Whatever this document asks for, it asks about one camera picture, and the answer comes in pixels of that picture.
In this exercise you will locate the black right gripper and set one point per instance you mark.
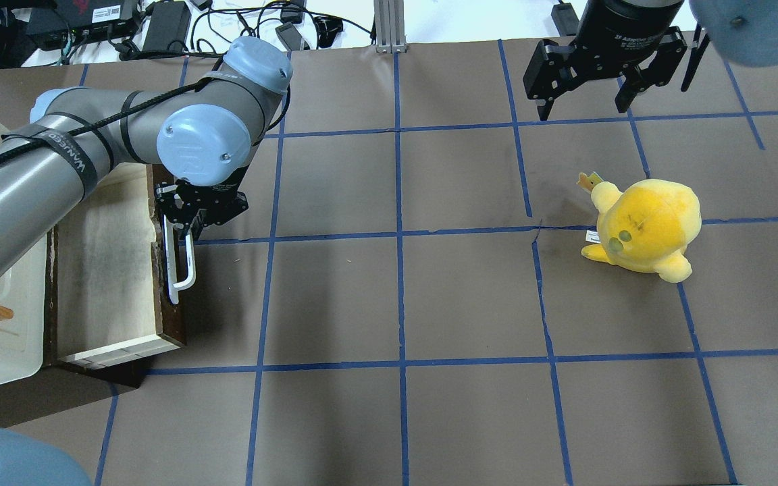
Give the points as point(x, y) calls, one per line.
point(622, 27)

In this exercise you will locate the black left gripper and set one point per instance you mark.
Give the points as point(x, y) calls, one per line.
point(208, 204)

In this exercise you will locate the white drawer handle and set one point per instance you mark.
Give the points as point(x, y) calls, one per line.
point(174, 283)

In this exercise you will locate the dark brown wooden drawer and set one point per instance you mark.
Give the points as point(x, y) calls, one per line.
point(112, 305)

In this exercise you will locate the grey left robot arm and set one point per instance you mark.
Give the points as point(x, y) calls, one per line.
point(204, 134)

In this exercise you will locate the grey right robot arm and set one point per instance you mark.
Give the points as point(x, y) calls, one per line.
point(743, 32)

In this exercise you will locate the yellow plush toy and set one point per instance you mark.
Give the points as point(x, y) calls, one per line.
point(645, 228)

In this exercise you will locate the black power adapter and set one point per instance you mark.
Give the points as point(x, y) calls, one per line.
point(291, 38)

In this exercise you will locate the aluminium frame post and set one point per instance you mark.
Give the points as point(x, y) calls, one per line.
point(389, 26)

